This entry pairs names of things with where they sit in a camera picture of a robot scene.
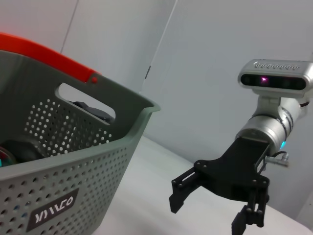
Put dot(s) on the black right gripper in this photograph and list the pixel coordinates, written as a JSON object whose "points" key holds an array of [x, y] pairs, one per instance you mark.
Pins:
{"points": [[234, 171]]}

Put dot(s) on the grey perforated plastic storage bin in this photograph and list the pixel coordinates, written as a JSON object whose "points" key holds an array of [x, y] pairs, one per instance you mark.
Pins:
{"points": [[85, 159]]}

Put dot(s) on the glass pitcher with black lid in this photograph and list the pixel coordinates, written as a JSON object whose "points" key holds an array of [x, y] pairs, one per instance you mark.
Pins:
{"points": [[95, 111]]}

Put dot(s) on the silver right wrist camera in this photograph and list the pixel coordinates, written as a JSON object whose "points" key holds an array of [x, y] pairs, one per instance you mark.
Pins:
{"points": [[274, 78]]}

